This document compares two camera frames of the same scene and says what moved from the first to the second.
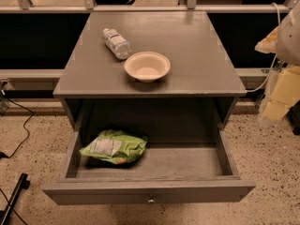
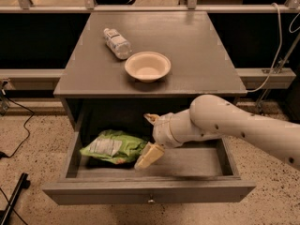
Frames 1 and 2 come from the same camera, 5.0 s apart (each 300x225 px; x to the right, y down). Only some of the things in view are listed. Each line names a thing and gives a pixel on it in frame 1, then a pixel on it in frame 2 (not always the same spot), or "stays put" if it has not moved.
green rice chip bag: (115, 146) stays put
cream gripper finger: (268, 44) to (150, 154)
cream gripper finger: (285, 93) to (151, 117)
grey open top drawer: (164, 174) stays put
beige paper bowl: (147, 66) stays put
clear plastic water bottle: (117, 44) stays put
